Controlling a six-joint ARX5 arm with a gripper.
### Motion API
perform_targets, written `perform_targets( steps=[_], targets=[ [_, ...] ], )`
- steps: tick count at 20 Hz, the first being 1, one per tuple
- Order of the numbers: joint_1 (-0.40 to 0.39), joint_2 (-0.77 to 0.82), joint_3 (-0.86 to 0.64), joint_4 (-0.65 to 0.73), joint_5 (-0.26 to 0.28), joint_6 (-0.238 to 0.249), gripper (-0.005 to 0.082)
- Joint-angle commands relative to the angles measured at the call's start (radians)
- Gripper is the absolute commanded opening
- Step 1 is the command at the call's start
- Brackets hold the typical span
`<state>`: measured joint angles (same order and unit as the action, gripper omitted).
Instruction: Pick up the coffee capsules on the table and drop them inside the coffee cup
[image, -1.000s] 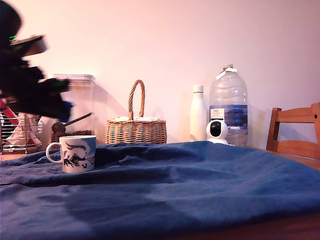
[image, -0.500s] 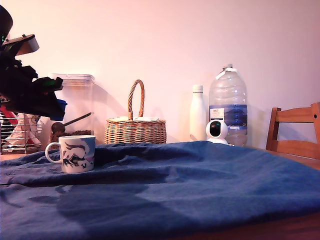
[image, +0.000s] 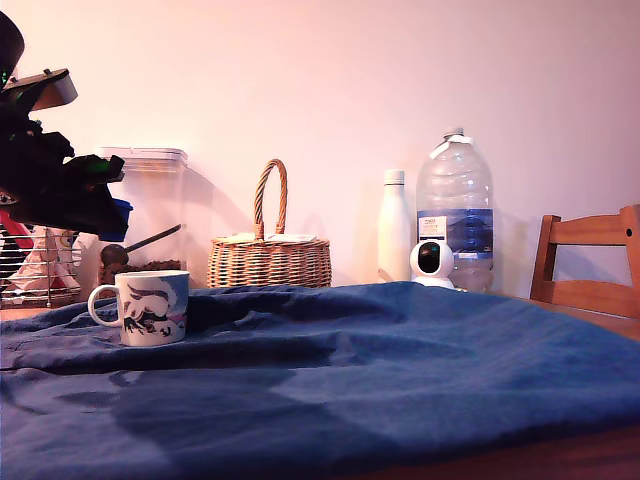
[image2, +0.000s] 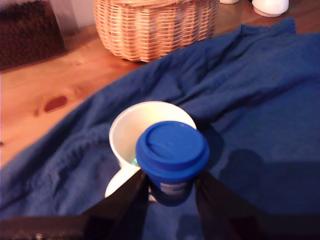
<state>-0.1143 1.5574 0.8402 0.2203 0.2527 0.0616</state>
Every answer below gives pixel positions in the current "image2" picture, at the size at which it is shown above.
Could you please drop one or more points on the white mug with blue print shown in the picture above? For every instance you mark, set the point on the white mug with blue print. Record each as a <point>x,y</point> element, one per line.
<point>127,135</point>

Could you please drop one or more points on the blue coffee capsule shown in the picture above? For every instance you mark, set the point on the blue coffee capsule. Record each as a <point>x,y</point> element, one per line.
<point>172,150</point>

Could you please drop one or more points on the clear storage container white lid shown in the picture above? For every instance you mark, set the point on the clear storage container white lid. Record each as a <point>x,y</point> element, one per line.
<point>37,37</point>

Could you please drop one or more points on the coffee beans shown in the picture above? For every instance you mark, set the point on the coffee beans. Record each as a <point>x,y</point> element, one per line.
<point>27,37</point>

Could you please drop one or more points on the blue cloth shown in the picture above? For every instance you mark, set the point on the blue cloth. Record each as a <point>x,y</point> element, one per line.
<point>250,100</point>

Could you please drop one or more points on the white insulated bottle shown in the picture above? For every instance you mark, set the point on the white insulated bottle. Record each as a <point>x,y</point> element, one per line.
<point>229,1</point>

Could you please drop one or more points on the small white round camera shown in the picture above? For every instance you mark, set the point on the small white round camera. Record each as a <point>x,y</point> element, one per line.
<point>270,7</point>

